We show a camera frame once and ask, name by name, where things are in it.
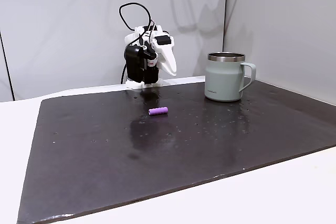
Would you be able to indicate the purple pen grip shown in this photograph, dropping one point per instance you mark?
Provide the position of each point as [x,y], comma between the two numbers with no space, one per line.
[158,111]

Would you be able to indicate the black camera box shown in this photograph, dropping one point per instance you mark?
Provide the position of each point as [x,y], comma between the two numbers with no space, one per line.
[134,62]

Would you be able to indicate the grey-green steel mug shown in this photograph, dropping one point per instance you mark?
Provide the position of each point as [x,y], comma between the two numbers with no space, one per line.
[223,82]

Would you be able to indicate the black table mat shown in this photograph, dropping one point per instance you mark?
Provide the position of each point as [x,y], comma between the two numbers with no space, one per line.
[157,155]

